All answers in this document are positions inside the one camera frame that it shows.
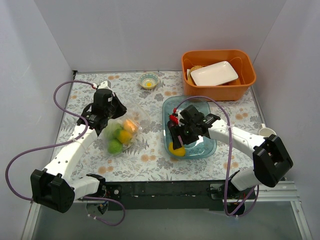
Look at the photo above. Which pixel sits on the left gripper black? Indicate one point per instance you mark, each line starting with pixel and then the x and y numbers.
pixel 117 106

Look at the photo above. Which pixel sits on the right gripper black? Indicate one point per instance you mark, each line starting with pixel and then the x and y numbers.
pixel 175 128

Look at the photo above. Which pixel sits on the orange peach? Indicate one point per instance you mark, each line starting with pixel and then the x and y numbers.
pixel 130 126

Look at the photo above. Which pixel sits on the yellow lemon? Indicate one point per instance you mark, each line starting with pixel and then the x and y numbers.
pixel 179 152

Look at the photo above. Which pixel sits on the green cabbage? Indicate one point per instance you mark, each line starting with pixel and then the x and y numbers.
pixel 110 131

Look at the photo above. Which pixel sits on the clear zip top bag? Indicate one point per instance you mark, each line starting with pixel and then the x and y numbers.
pixel 137 115

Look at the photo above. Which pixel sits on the orange green mango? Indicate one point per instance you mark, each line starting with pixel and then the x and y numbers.
pixel 124 136

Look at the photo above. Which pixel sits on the light green bumpy fruit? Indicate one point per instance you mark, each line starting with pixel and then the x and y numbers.
pixel 114 147

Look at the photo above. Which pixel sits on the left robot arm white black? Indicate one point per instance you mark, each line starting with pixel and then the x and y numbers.
pixel 64 163

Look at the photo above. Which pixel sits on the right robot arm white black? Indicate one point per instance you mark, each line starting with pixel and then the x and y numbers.
pixel 271 160

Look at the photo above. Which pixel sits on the red chili pepper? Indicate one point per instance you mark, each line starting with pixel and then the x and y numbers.
pixel 174 119

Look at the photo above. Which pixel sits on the clear blue plastic tray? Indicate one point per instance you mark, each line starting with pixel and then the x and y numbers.
pixel 200 149

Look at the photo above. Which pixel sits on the floral table mat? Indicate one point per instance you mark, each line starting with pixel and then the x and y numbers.
pixel 147 159

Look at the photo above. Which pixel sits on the small patterned bowl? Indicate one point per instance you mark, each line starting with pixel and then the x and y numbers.
pixel 148 80

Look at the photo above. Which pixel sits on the white rectangular plate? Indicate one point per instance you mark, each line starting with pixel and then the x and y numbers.
pixel 214 75

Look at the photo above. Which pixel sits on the white cup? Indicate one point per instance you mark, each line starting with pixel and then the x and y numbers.
pixel 265 131

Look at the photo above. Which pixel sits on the orange plastic bin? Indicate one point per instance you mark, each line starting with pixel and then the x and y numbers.
pixel 238 59

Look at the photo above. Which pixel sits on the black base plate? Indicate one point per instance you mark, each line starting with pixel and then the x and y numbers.
pixel 157 195

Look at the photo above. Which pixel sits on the aluminium frame rail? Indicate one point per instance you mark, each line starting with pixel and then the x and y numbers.
pixel 58 193

